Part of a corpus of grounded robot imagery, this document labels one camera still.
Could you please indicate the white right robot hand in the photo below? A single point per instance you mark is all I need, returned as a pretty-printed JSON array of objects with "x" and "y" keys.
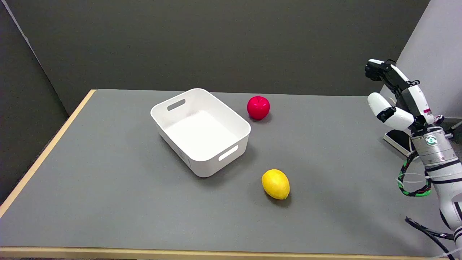
[{"x": 412, "y": 100}]

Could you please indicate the yellow lemon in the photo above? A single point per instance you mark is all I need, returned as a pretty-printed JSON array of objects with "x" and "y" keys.
[{"x": 275, "y": 184}]

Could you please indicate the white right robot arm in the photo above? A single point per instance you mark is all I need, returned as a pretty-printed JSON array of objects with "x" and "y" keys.
[{"x": 442, "y": 169}]

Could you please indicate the black and white eraser block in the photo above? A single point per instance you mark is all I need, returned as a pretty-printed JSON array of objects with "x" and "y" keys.
[{"x": 399, "y": 140}]

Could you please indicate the black chair caster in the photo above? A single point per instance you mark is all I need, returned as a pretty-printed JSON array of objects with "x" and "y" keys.
[{"x": 455, "y": 126}]

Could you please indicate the red apple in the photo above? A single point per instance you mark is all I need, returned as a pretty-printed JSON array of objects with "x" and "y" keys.
[{"x": 258, "y": 107}]

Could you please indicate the white plastic bin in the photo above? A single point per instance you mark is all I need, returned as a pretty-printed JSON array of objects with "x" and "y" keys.
[{"x": 200, "y": 131}]

